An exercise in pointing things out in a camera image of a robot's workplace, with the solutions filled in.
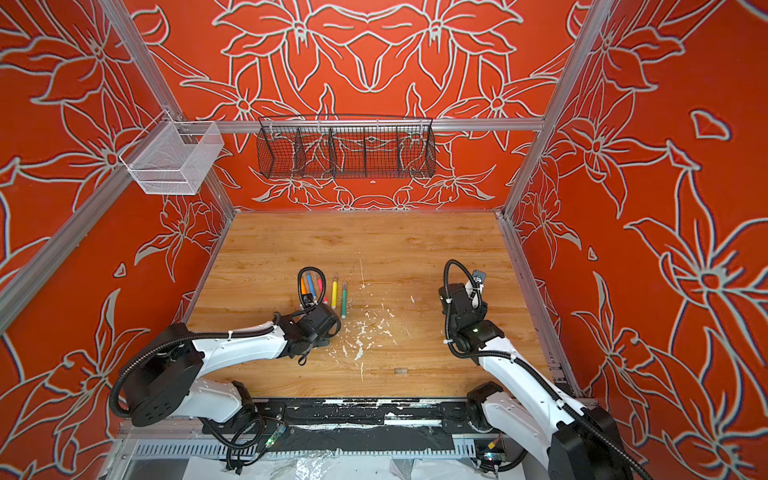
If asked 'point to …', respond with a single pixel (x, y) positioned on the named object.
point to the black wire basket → (346, 147)
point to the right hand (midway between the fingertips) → (460, 293)
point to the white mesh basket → (177, 158)
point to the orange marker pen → (303, 286)
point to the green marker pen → (344, 301)
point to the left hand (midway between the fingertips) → (323, 332)
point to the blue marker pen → (311, 286)
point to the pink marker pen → (320, 288)
